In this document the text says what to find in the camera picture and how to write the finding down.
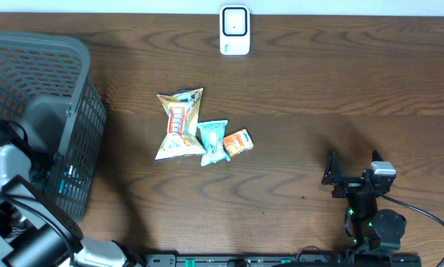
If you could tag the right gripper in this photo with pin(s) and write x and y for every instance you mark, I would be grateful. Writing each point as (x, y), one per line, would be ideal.
(348, 185)

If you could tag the orange snack packet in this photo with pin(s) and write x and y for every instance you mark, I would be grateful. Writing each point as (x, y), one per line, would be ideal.
(238, 142)

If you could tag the mint green snack packet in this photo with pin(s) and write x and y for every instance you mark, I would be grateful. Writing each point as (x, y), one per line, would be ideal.
(212, 135)

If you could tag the yellow snack bag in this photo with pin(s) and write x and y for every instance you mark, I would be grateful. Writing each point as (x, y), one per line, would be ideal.
(182, 109)

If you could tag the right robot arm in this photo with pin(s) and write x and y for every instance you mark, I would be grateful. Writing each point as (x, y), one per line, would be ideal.
(374, 230)

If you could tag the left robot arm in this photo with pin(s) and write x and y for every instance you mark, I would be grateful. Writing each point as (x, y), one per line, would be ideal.
(21, 207)

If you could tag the white barcode scanner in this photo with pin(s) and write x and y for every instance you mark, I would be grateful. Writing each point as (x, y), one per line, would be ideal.
(234, 30)

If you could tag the grey plastic basket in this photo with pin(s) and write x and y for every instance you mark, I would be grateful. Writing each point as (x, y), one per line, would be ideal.
(46, 89)

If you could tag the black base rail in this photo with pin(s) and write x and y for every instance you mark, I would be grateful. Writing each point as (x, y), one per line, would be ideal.
(283, 260)

